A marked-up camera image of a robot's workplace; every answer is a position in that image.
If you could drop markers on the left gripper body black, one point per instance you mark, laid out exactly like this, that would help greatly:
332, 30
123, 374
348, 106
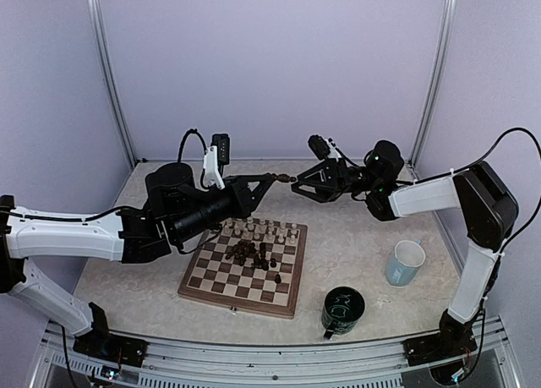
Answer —
197, 221

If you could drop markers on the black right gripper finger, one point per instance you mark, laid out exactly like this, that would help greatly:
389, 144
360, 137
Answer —
257, 193
262, 178

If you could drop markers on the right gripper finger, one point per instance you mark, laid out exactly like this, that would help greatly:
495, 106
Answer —
316, 174
312, 193

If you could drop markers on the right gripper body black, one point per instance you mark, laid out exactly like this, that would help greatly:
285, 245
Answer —
348, 183

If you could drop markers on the dark chess piece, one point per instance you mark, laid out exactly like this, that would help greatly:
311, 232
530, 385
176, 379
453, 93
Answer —
283, 178

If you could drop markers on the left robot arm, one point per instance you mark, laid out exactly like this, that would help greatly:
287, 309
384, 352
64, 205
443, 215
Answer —
123, 234

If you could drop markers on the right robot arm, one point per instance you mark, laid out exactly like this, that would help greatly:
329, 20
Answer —
489, 212

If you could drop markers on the dark pieces pile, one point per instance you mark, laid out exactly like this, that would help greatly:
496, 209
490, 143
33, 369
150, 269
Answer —
245, 258

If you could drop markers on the wooden chessboard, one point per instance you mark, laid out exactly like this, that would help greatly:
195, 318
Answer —
205, 278

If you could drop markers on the light blue mug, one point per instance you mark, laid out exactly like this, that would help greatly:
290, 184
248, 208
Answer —
404, 263

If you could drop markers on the dark green mug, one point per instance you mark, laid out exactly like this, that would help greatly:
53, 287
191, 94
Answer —
343, 308

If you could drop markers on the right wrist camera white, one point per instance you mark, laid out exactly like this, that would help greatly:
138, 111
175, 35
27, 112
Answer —
324, 149

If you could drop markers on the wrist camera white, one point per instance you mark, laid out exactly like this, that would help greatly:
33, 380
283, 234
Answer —
216, 157
324, 149

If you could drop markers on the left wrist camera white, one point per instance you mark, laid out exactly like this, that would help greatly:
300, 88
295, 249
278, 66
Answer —
216, 157

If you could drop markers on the aluminium front rail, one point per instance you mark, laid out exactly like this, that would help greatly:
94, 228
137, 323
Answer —
177, 363

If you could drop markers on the right aluminium post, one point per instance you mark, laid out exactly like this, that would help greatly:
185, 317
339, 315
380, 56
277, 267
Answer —
438, 67

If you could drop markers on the aluminium post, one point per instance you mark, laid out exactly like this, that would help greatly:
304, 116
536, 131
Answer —
438, 67
98, 26

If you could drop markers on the left aluminium post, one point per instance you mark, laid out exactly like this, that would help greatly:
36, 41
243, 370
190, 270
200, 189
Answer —
98, 26

